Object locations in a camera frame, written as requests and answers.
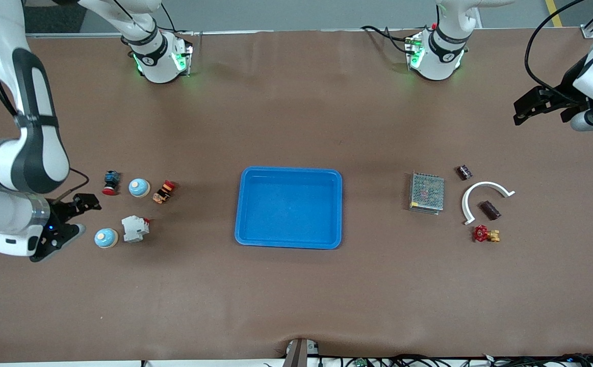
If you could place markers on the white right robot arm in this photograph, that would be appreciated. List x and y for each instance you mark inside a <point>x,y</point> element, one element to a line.
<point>0,163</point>

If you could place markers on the blue plastic tray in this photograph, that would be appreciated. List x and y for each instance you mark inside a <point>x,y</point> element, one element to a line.
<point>291,214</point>

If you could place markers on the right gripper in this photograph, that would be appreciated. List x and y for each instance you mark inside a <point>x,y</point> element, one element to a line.
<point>63,210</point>

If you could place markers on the dark striped capacitor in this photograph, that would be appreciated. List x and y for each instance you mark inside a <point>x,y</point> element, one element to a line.
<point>463,172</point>

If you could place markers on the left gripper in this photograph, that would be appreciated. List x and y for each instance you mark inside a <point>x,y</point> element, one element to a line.
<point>565,98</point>

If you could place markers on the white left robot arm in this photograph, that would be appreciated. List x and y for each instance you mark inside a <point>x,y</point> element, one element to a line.
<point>441,56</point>

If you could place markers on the metal mesh power supply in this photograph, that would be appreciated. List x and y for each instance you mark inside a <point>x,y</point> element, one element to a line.
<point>427,192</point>

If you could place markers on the red button blue switch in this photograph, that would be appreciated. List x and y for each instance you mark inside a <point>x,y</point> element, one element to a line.
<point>111,182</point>

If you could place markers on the white curved plastic piece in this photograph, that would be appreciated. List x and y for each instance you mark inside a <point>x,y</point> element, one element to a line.
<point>490,184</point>

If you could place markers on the grey metal camera bracket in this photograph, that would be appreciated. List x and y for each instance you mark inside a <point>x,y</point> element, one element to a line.
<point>298,352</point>

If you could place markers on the red yellow button switch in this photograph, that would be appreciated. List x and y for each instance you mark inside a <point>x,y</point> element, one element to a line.
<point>164,191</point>

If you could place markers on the light blue call bell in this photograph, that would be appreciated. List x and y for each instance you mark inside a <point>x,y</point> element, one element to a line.
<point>138,187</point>
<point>106,238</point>

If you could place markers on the dark brown capacitor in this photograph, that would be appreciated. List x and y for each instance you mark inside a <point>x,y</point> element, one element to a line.
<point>490,210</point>

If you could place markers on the white circuit breaker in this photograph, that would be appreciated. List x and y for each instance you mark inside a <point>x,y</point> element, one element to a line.
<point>134,228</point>

